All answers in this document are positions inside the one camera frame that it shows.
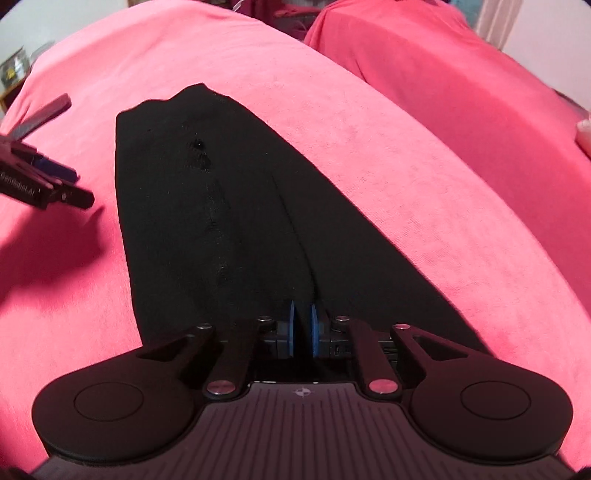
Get pink blanket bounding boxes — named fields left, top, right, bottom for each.
left=0, top=0, right=591, bottom=477

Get black pants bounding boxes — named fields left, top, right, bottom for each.
left=114, top=82, right=491, bottom=366

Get small framed picture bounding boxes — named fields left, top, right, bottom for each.
left=0, top=44, right=43, bottom=89

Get red bed cover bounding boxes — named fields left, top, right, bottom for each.
left=304, top=0, right=591, bottom=252

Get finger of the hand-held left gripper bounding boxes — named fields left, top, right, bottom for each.
left=28, top=155, right=96, bottom=210
left=11, top=93, right=73, bottom=140

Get cream embossed pillow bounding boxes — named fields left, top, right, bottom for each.
left=575, top=119, right=591, bottom=158

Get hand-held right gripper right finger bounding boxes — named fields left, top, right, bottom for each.
left=309, top=302, right=468, bottom=401

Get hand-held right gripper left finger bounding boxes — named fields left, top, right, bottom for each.
left=136, top=300, right=299, bottom=401

